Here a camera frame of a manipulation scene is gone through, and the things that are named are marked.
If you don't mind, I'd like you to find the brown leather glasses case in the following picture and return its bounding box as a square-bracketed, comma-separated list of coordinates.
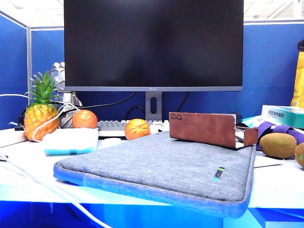
[169, 112, 259, 151]

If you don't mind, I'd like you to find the grey monitor stand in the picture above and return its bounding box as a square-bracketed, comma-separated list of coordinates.
[145, 91, 162, 121]

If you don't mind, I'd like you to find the ribbed orange tangerine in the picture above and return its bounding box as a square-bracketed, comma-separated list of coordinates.
[124, 118, 151, 141]

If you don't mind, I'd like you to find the white and grey keyboard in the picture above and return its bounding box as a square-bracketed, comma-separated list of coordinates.
[96, 119, 171, 138]

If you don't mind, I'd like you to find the grey felt laptop sleeve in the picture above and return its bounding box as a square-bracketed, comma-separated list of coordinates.
[53, 131, 257, 219]

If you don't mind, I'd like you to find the black computer monitor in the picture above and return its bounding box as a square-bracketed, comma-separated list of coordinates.
[63, 0, 245, 92]

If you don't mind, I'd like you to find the smooth orange fruit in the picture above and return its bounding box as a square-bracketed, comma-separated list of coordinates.
[72, 109, 98, 129]

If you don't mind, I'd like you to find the white box with teal edge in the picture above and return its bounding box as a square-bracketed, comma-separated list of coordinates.
[42, 127, 99, 156]

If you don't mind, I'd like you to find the black computer mouse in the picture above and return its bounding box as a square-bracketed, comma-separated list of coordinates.
[234, 113, 249, 127]

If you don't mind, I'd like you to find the silver honeycomb figure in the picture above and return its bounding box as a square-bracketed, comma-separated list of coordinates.
[51, 61, 83, 129]

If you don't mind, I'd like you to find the plastic pineapple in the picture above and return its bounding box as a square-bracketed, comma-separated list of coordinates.
[23, 70, 61, 141]

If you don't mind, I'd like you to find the brown kiwi fruit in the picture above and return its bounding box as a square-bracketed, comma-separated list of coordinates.
[294, 142, 304, 168]
[259, 133, 297, 159]

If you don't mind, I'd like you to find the teal and white medicine box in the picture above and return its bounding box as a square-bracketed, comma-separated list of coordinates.
[261, 104, 304, 129]

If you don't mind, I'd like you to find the white power strip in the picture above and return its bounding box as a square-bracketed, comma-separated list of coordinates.
[0, 128, 29, 148]

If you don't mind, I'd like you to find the yellow packaging bag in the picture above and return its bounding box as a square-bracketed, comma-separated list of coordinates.
[290, 39, 304, 109]

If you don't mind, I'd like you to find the black monitor cable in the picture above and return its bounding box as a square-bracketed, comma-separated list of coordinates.
[175, 91, 190, 119]
[125, 106, 145, 120]
[51, 91, 138, 114]

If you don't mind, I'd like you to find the white cable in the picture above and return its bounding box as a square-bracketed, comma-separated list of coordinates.
[0, 153, 112, 228]
[0, 93, 81, 143]

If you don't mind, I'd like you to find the purple fabric strap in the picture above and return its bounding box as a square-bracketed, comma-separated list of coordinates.
[256, 121, 304, 151]

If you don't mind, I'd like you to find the grey partition post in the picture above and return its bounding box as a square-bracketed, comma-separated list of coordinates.
[26, 26, 32, 105]

